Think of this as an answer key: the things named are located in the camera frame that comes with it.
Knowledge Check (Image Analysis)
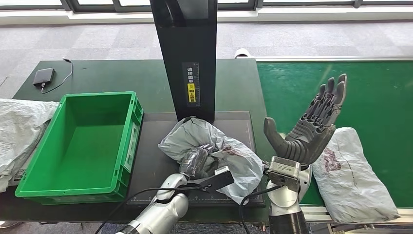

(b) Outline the black power bank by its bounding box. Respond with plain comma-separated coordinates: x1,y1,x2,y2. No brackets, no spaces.
33,68,56,87

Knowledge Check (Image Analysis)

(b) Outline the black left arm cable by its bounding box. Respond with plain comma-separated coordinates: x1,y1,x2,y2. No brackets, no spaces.
95,185,207,234

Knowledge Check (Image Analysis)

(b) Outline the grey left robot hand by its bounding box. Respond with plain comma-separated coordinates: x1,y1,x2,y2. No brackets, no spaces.
179,144,221,180

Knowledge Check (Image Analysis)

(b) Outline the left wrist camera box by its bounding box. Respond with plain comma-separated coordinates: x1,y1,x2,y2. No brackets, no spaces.
200,166,235,194

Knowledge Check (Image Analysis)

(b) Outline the black yellow instruction label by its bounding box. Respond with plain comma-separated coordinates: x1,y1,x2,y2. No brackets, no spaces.
181,62,201,108

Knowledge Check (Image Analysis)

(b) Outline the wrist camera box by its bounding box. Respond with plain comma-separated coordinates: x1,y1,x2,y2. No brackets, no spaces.
200,166,235,194
266,156,301,193

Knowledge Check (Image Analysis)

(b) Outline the green plastic crate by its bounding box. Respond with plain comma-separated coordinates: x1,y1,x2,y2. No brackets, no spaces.
14,91,144,206

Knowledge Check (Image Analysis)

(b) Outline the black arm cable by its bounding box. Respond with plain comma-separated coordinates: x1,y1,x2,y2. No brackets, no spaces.
239,184,283,234
95,185,207,234

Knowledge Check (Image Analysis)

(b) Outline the grey poly mailer parcel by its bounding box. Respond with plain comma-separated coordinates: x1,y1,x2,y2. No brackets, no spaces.
311,127,401,224
158,117,265,205

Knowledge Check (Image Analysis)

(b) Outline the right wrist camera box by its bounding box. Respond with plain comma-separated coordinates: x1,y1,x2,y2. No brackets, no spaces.
266,156,301,193

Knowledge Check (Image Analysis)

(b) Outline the white crumpled bag pile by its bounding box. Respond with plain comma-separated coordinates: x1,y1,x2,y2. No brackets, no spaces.
0,98,60,193

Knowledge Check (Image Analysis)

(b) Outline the green conveyor belt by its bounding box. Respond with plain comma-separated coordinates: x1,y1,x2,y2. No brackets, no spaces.
256,61,413,209

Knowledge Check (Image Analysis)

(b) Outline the black inbound scanner machine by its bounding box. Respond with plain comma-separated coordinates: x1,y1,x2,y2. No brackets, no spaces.
127,0,266,207

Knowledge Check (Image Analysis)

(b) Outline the dark window frame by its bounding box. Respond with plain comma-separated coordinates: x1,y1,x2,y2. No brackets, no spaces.
0,0,413,13

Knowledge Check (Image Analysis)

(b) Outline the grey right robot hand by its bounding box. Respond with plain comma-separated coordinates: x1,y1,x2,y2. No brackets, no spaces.
263,73,348,166

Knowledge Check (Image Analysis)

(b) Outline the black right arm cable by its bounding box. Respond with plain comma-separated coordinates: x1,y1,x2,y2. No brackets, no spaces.
239,184,283,234

